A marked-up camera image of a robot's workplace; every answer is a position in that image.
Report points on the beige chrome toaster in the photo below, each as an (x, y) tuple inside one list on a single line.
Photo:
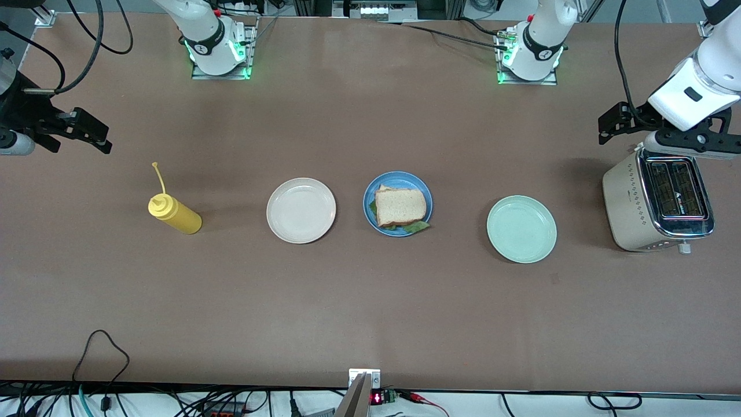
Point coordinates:
[(628, 202)]

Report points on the yellow squeeze bottle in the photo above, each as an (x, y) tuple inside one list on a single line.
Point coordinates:
[(182, 219)]

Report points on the black power strip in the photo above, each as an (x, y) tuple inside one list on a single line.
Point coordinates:
[(223, 413)]

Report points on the pale green plate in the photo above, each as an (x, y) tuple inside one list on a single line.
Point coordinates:
[(521, 229)]

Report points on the metal corner bracket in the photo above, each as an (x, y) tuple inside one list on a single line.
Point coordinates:
[(705, 30), (45, 18)]

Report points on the pale pink plate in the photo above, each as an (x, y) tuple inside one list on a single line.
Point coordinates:
[(301, 211)]

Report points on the circuit board red display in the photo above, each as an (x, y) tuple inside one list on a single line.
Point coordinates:
[(377, 398)]

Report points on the black device white lights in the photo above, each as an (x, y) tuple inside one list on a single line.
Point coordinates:
[(373, 10)]

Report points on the black plug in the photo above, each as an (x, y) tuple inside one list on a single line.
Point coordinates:
[(106, 403)]

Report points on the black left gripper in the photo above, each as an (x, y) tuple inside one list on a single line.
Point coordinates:
[(635, 116)]

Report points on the toasted bread slice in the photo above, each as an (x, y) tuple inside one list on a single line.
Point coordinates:
[(400, 205), (383, 187)]

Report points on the aluminium camera post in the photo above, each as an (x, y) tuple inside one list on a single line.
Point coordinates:
[(356, 399)]

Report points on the metal mounting plate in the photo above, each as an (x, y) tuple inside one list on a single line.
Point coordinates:
[(354, 375)]

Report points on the green lettuce leaf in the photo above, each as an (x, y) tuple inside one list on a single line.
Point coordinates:
[(417, 227)]

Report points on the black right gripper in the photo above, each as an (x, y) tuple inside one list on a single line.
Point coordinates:
[(23, 114)]

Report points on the blue plate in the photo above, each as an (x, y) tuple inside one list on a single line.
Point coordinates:
[(399, 176)]

